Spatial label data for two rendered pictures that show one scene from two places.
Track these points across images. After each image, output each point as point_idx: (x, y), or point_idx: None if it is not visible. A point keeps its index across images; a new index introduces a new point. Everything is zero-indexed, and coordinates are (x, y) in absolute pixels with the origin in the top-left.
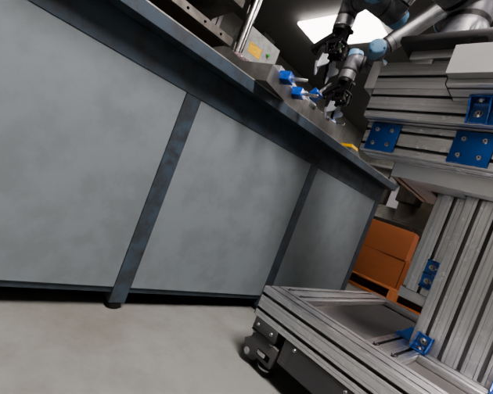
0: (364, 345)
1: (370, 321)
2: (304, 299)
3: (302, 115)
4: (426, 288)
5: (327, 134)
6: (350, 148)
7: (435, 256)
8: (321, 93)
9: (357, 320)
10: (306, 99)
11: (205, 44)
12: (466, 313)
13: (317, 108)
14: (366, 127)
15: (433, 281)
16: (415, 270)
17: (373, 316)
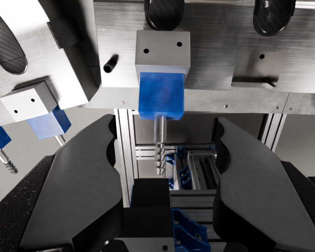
0: (127, 149)
1: (186, 129)
2: (133, 113)
3: (98, 108)
4: (180, 171)
5: (198, 110)
6: None
7: (191, 183)
8: (174, 116)
9: (170, 128)
10: (123, 87)
11: None
12: (175, 186)
13: (189, 89)
14: (131, 200)
15: (177, 178)
16: (190, 167)
17: (205, 124)
